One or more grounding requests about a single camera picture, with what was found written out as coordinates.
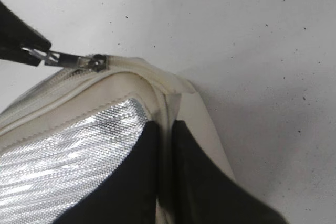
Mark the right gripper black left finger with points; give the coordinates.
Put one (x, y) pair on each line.
(129, 194)

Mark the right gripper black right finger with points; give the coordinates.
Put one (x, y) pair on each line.
(204, 194)

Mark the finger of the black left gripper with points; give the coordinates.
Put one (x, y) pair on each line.
(17, 34)
(19, 56)

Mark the metal zipper pull with ring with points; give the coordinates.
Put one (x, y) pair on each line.
(94, 63)

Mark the cream bag with silver panel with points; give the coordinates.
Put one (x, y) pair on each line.
(63, 138)

